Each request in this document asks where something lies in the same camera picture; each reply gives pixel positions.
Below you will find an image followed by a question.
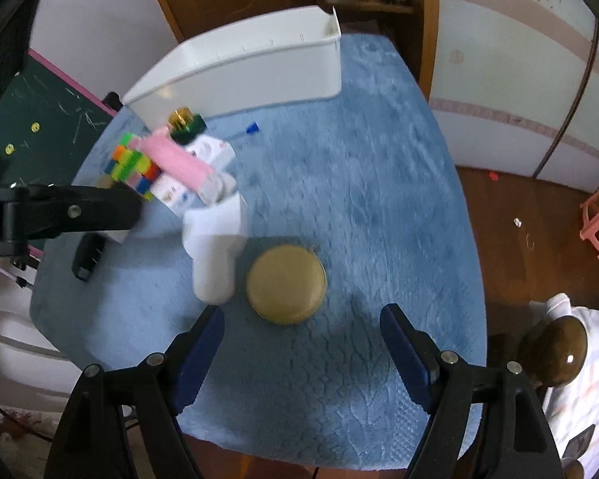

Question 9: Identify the pink correction tape dispenser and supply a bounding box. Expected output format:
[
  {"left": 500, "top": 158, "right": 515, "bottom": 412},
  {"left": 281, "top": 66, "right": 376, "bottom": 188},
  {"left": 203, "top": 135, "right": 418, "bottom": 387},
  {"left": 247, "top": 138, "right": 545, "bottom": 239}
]
[{"left": 131, "top": 129, "right": 236, "bottom": 206}]

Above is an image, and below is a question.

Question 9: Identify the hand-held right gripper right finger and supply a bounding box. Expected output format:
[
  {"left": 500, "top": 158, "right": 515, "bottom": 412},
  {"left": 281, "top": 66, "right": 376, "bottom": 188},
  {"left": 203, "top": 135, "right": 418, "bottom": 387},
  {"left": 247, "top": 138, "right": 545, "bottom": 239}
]
[{"left": 381, "top": 303, "right": 565, "bottom": 479}]

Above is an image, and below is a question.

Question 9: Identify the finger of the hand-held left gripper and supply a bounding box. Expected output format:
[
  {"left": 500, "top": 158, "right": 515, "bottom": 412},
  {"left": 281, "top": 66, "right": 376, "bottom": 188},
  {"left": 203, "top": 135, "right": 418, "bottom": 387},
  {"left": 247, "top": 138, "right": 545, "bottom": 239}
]
[{"left": 4, "top": 184, "right": 141, "bottom": 241}]

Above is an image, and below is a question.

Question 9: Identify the round tan lid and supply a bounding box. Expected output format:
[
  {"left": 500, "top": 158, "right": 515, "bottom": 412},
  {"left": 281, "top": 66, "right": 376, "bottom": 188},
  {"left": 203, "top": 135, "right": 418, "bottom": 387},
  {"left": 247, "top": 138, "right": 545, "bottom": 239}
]
[{"left": 246, "top": 244, "right": 327, "bottom": 325}]

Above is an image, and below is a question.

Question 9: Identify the small white printed box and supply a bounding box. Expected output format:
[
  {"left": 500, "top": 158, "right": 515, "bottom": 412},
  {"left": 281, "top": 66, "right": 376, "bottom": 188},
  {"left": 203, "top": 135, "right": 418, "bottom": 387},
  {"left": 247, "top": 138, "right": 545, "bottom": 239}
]
[{"left": 150, "top": 135, "right": 236, "bottom": 220}]

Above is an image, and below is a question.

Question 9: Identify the white wardrobe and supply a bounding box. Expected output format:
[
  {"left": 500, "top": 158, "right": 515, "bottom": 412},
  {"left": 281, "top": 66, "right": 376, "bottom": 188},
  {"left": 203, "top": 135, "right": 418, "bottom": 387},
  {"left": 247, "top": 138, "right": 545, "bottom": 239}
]
[{"left": 429, "top": 0, "right": 599, "bottom": 195}]

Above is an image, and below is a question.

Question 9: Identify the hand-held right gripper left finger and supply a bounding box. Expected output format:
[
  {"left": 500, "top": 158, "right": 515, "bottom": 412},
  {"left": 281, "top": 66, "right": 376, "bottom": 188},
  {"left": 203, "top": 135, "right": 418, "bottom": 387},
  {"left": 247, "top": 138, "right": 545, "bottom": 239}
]
[{"left": 44, "top": 304, "right": 225, "bottom": 479}]

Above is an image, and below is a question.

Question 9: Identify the pale striped bedding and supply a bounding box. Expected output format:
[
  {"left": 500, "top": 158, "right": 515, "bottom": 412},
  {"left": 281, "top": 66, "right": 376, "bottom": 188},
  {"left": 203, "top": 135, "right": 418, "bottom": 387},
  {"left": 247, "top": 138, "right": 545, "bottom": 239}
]
[{"left": 529, "top": 293, "right": 599, "bottom": 479}]

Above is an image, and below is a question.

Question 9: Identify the white plug charger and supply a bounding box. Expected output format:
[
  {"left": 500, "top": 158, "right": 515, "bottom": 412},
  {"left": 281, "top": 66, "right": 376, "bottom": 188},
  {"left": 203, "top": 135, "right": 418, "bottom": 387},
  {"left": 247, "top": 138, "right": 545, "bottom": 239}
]
[{"left": 182, "top": 198, "right": 249, "bottom": 305}]

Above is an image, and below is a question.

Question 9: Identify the blue fuzzy mat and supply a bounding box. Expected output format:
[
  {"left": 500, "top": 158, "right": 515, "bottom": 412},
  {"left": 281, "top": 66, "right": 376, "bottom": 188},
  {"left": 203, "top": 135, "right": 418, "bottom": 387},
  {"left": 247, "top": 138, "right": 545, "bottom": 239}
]
[{"left": 30, "top": 32, "right": 487, "bottom": 470}]

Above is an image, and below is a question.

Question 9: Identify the multicoloured puzzle cube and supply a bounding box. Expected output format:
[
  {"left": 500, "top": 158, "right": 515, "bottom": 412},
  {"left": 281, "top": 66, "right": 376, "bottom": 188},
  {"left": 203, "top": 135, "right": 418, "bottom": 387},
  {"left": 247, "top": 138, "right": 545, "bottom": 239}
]
[{"left": 101, "top": 132, "right": 161, "bottom": 203}]

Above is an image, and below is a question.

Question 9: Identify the black rectangular case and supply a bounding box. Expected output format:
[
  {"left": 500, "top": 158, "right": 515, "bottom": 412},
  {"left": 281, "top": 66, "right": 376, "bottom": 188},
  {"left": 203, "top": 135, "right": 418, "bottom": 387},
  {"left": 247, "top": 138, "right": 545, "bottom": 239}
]
[{"left": 71, "top": 234, "right": 107, "bottom": 283}]

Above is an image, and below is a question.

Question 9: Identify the brown wooden bedpost knob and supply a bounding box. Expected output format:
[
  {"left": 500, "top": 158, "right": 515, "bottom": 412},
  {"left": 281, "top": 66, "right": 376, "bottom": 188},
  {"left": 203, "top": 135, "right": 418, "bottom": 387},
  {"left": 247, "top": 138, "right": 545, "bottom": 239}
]
[{"left": 516, "top": 317, "right": 588, "bottom": 388}]

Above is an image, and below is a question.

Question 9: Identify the green chalkboard with pink frame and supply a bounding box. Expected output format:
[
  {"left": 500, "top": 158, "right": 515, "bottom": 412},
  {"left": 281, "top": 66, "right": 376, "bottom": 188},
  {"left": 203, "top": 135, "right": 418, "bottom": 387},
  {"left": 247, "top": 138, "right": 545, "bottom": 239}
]
[{"left": 0, "top": 49, "right": 118, "bottom": 190}]

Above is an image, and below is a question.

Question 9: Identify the white plastic bin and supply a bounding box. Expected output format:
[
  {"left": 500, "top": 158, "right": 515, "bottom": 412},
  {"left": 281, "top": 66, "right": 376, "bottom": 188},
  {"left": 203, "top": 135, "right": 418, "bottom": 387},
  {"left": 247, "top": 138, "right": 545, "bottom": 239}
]
[{"left": 123, "top": 5, "right": 343, "bottom": 128}]

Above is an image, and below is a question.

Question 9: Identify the green bottle with gold cap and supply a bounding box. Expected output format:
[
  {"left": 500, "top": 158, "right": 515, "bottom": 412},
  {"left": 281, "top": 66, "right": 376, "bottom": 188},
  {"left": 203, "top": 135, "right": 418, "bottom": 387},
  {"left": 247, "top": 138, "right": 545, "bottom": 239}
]
[{"left": 167, "top": 107, "right": 205, "bottom": 145}]

